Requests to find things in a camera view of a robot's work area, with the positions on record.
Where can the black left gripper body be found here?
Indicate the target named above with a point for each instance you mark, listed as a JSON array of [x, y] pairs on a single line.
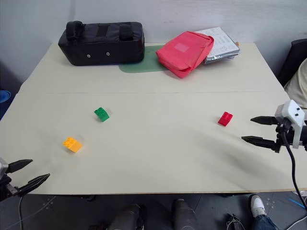
[[7, 188]]

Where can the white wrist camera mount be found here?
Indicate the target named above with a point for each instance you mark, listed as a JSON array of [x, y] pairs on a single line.
[[3, 166], [291, 111]]

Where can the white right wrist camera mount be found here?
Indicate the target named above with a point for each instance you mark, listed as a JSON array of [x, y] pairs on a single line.
[[291, 111]]

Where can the black chair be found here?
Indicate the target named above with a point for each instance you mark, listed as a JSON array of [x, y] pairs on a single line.
[[291, 60]]

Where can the green toy brick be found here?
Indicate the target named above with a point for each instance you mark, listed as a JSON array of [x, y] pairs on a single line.
[[102, 114]]

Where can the silver printed paper stack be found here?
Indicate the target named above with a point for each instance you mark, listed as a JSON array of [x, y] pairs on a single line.
[[223, 45]]

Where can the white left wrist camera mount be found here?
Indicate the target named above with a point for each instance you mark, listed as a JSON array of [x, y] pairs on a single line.
[[3, 166]]

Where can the blue round container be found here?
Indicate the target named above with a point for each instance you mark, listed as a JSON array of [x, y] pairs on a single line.
[[4, 96]]

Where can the red fabric pouch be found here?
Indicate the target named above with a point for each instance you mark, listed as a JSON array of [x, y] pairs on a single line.
[[183, 54]]

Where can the blue jeans leg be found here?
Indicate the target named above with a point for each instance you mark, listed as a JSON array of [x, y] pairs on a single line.
[[263, 222]]

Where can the red toy brick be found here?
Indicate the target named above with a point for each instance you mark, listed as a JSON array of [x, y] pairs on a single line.
[[225, 118]]

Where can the black padded bag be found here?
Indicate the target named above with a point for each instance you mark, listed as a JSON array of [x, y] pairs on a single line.
[[103, 45]]

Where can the yellow toy brick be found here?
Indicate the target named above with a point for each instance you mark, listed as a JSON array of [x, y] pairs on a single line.
[[72, 144]]

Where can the person in cream clothing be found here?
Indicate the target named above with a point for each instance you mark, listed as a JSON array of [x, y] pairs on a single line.
[[298, 86]]

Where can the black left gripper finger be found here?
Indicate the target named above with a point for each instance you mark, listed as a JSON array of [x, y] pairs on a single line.
[[19, 164], [34, 183]]

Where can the dark rounded shape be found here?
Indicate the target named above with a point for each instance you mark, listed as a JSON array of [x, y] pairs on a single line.
[[184, 214], [126, 218]]

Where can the green mat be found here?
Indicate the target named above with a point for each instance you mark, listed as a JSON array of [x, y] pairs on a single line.
[[141, 64]]

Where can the white sneaker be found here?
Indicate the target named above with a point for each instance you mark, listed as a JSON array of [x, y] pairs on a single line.
[[257, 204]]

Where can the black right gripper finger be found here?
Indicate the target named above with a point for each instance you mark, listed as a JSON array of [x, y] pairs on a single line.
[[260, 141], [265, 120]]

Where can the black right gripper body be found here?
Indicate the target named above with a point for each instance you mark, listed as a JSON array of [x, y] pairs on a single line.
[[286, 137]]

